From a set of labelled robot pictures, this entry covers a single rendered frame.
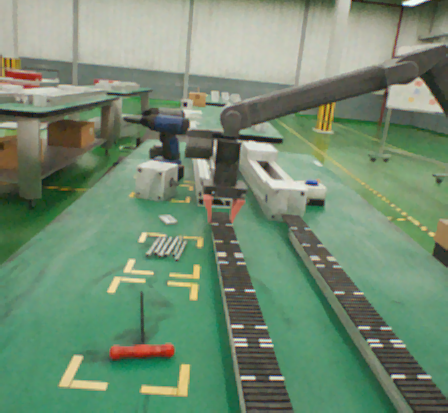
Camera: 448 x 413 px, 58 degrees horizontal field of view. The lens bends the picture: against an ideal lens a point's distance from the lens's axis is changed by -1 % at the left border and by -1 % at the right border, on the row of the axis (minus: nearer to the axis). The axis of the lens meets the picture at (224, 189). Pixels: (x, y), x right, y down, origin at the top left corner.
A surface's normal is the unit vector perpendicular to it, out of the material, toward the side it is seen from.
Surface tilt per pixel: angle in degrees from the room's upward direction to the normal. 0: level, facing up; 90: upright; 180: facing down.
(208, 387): 0
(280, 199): 90
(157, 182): 90
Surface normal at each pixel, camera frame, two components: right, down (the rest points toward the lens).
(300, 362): 0.10, -0.96
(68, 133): 0.06, 0.25
